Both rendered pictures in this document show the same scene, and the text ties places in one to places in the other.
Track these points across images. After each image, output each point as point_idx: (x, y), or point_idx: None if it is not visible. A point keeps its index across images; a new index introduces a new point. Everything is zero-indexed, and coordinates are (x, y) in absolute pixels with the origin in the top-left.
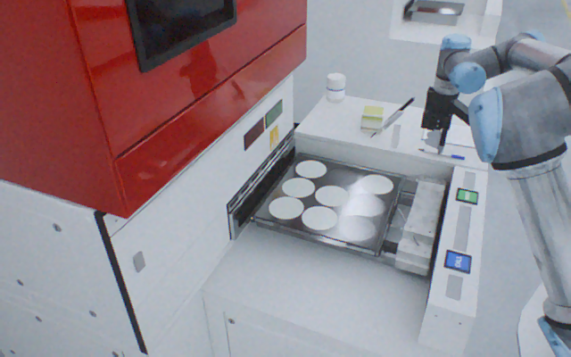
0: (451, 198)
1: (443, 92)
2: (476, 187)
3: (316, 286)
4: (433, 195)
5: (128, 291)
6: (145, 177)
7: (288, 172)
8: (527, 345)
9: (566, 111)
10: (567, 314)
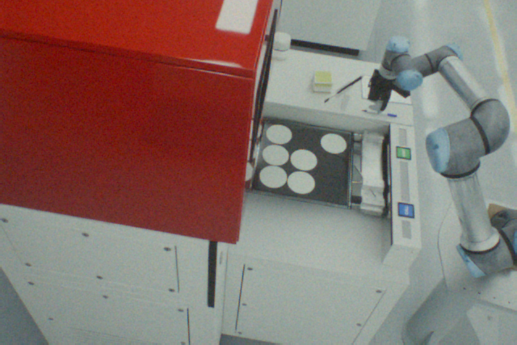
0: (393, 156)
1: (388, 77)
2: (408, 144)
3: (308, 235)
4: (375, 146)
5: (216, 277)
6: (242, 216)
7: (262, 140)
8: (444, 252)
9: (482, 149)
10: (474, 246)
